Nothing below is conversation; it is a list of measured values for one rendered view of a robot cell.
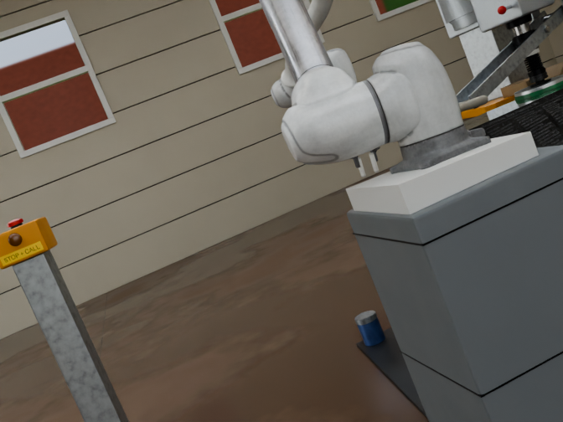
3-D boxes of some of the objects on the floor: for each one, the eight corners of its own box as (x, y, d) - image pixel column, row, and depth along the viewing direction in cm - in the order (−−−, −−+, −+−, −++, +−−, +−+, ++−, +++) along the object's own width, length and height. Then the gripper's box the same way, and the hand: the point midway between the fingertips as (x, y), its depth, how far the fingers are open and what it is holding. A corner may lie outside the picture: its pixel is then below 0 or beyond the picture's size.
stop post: (157, 595, 181) (-12, 236, 168) (224, 563, 183) (62, 206, 170) (153, 647, 161) (-38, 245, 148) (229, 610, 163) (46, 211, 150)
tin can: (386, 333, 298) (375, 307, 296) (384, 342, 288) (374, 316, 287) (365, 339, 301) (355, 314, 299) (364, 348, 291) (353, 322, 290)
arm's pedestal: (725, 471, 143) (610, 131, 134) (540, 589, 132) (400, 229, 123) (571, 401, 192) (479, 147, 182) (427, 483, 181) (321, 218, 172)
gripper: (330, 115, 220) (351, 182, 222) (376, 100, 224) (396, 166, 226) (323, 118, 227) (344, 182, 230) (369, 103, 231) (388, 167, 233)
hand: (367, 165), depth 227 cm, fingers closed on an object, 4 cm apart
